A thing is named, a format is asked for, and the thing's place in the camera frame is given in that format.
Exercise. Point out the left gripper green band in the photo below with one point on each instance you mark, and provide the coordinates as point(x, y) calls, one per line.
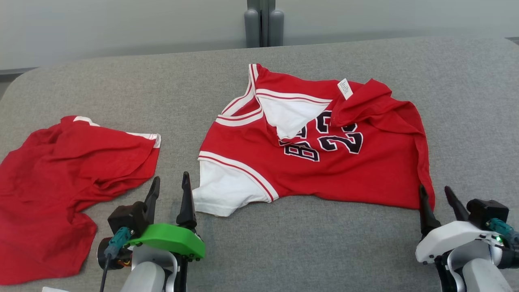
point(170, 239)

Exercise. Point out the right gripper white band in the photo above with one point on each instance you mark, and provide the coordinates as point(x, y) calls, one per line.
point(450, 237)

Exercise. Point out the red shorts white trim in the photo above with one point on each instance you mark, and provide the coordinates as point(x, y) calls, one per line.
point(61, 182)

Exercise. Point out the red basketball jersey white sleeves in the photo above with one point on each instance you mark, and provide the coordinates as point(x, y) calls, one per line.
point(324, 178)

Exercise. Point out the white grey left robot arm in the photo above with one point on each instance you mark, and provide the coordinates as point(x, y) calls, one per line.
point(146, 278)

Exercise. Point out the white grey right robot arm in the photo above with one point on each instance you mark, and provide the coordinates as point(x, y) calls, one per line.
point(482, 275)

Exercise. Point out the grey fabric sofa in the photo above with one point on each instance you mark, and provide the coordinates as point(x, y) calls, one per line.
point(284, 251)

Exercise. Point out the white crumpled sheet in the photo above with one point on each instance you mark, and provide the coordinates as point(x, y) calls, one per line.
point(54, 290)

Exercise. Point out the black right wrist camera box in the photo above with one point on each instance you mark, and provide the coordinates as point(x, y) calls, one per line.
point(486, 211)

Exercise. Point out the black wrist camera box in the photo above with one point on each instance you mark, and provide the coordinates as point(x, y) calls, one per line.
point(125, 217)
point(486, 211)

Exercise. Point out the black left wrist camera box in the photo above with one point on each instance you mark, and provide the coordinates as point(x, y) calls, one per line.
point(125, 217)

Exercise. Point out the grey partition post with feet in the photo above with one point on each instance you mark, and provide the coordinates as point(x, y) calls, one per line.
point(263, 24)

